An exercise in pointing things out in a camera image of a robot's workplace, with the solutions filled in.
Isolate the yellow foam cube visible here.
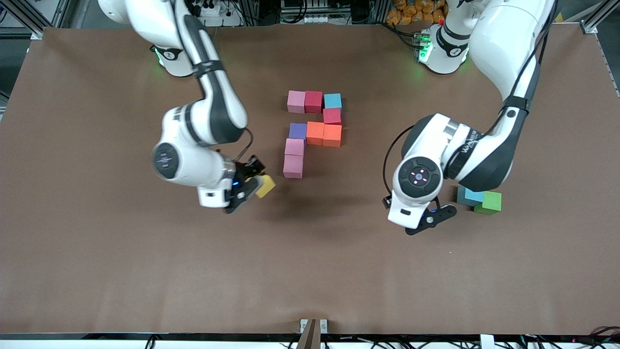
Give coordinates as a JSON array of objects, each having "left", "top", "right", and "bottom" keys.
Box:
[{"left": 254, "top": 174, "right": 277, "bottom": 199}]

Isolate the orange foam cube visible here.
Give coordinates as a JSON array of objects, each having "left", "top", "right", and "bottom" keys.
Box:
[
  {"left": 323, "top": 124, "right": 342, "bottom": 148},
  {"left": 307, "top": 121, "right": 325, "bottom": 146}
]

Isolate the green foam cube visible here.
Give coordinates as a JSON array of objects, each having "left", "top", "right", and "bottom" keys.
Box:
[{"left": 474, "top": 191, "right": 502, "bottom": 216}]

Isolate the long white power strip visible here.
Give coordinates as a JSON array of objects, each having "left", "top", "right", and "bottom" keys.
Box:
[{"left": 281, "top": 14, "right": 331, "bottom": 25}]

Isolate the white power strip with plugs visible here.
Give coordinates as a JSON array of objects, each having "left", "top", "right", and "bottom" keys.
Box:
[{"left": 191, "top": 0, "right": 243, "bottom": 27}]

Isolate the bag of orange fruit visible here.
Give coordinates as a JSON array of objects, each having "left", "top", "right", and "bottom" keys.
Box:
[{"left": 386, "top": 0, "right": 447, "bottom": 26}]

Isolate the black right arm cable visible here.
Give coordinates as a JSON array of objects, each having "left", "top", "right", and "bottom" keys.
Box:
[{"left": 235, "top": 127, "right": 254, "bottom": 163}]

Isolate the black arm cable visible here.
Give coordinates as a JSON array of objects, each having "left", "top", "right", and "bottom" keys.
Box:
[
  {"left": 383, "top": 125, "right": 415, "bottom": 197},
  {"left": 235, "top": 127, "right": 254, "bottom": 163}
]

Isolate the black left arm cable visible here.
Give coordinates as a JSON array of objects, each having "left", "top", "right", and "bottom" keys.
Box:
[{"left": 383, "top": 125, "right": 415, "bottom": 197}]

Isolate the grey metal bracket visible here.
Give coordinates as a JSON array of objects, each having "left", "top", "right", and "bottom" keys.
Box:
[{"left": 299, "top": 318, "right": 328, "bottom": 335}]

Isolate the brown tapered post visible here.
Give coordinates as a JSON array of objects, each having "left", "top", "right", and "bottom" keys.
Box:
[{"left": 295, "top": 318, "right": 322, "bottom": 349}]

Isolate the dark cable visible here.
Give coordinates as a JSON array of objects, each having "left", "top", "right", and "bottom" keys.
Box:
[{"left": 589, "top": 326, "right": 620, "bottom": 340}]

